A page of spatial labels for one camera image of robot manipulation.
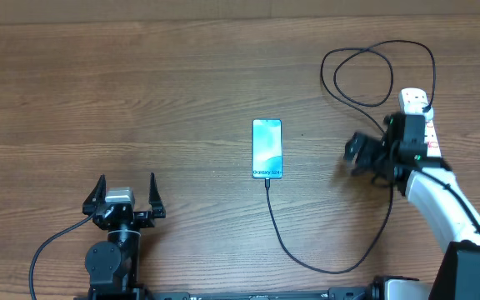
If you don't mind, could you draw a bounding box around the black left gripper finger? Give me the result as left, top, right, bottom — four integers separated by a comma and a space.
82, 174, 106, 216
148, 172, 166, 218

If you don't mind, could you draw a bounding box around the Galaxy S24 smartphone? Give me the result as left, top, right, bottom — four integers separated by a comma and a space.
252, 119, 283, 179

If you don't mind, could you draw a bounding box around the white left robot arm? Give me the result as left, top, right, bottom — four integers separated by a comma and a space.
82, 173, 166, 299

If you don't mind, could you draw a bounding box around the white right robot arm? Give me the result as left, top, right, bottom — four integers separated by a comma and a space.
344, 112, 480, 299

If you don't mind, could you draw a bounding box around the white charger plug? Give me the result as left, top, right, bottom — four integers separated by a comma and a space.
402, 102, 434, 122

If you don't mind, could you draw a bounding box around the white power strip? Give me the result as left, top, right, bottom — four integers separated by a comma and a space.
398, 87, 443, 159

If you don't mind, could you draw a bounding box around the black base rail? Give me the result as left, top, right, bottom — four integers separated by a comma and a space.
77, 287, 369, 300

